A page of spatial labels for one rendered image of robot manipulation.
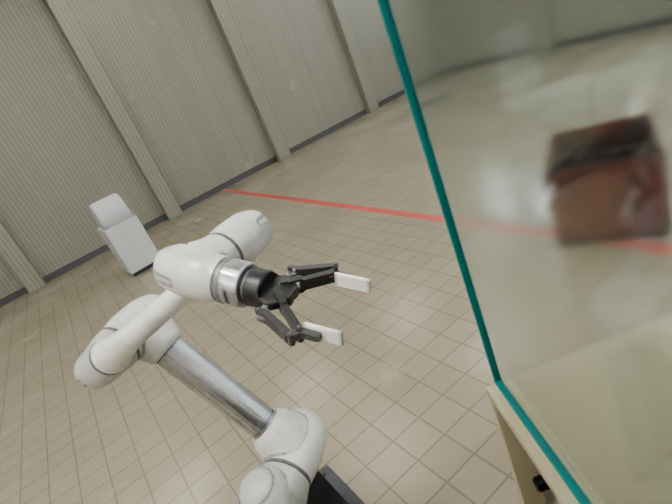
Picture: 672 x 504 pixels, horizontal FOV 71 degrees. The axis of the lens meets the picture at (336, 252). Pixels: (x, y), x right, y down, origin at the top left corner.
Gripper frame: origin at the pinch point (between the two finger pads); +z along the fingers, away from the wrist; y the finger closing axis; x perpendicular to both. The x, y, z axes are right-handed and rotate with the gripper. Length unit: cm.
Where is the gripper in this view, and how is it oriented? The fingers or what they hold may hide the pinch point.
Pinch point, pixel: (351, 309)
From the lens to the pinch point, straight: 82.6
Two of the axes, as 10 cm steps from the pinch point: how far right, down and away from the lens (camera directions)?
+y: -3.8, 5.8, -7.2
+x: -0.7, -8.0, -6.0
